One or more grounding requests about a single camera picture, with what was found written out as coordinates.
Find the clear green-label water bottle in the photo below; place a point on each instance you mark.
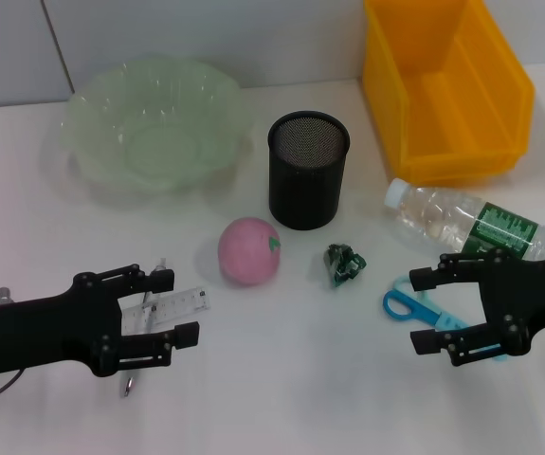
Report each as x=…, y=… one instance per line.
x=442, y=218

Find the pink toy peach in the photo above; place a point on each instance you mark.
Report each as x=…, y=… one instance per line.
x=248, y=253

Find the translucent green plastic bowl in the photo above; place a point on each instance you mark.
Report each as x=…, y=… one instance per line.
x=158, y=128

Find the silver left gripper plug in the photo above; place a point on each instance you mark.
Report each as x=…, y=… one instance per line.
x=5, y=296

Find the blue plastic scissors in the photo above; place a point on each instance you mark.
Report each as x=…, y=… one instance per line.
x=419, y=310

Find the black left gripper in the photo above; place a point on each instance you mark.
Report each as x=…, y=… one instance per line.
x=40, y=332

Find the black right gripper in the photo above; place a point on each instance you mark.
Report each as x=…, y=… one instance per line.
x=528, y=298

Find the green plastic wrapper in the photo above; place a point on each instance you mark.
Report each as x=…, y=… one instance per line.
x=343, y=265

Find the silver ballpoint pen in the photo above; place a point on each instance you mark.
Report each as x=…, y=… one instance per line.
x=148, y=313

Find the clear plastic ruler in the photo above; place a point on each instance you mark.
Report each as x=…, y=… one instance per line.
x=177, y=305

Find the black mesh pen holder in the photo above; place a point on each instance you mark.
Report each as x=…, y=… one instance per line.
x=305, y=189

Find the yellow plastic storage bin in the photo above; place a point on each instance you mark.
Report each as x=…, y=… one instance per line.
x=447, y=95

